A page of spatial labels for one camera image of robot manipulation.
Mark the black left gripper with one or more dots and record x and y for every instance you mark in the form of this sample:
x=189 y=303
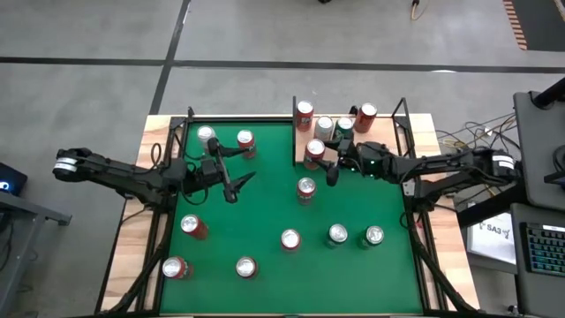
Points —
x=209 y=172

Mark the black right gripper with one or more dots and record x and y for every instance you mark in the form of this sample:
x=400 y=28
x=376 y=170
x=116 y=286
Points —
x=373 y=161

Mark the white raspberry seltzer can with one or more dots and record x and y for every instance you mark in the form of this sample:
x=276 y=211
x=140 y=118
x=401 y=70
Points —
x=323 y=126

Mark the green soda can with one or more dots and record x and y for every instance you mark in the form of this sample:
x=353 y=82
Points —
x=343 y=126
x=374 y=235
x=337 y=234

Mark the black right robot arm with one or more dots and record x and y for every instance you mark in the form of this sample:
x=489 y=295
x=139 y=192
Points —
x=441 y=165

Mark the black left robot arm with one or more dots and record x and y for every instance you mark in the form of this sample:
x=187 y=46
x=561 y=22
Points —
x=115 y=170

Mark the silver and red can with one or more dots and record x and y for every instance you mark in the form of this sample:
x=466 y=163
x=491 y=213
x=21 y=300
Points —
x=205 y=132

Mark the black table clamp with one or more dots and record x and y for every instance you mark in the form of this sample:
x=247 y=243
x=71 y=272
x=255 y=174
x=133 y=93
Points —
x=190 y=112
x=352 y=109

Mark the green table mat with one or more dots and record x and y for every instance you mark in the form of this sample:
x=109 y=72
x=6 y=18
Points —
x=309 y=282

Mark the black support beam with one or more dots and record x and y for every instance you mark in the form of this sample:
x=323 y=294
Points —
x=485 y=207

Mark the white SA3 sign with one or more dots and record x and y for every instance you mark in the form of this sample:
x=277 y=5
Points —
x=490 y=240

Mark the grey side table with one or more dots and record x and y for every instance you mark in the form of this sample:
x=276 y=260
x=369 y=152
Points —
x=39 y=211

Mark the black device with blue light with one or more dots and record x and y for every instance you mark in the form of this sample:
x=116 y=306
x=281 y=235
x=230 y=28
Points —
x=15 y=176

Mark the black desk accessory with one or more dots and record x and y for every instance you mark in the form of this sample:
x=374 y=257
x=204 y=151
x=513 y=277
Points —
x=557 y=176

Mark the black monitor pole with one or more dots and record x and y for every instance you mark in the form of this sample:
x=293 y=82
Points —
x=552 y=93

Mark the backlit black keyboard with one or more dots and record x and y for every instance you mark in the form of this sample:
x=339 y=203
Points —
x=547 y=249

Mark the black mat with orange stripes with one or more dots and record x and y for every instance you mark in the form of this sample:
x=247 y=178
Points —
x=545 y=26

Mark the grey keyboard desk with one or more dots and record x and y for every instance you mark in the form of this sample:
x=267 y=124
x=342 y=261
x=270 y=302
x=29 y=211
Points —
x=543 y=296

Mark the black metal rig frame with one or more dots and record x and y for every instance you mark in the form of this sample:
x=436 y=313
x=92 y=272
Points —
x=286 y=119

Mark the wooden shelf with black frame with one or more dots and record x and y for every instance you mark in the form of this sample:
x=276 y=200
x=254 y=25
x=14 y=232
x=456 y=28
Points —
x=384 y=132

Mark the grey metal bracket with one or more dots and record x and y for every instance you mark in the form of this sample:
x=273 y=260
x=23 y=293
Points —
x=409 y=189

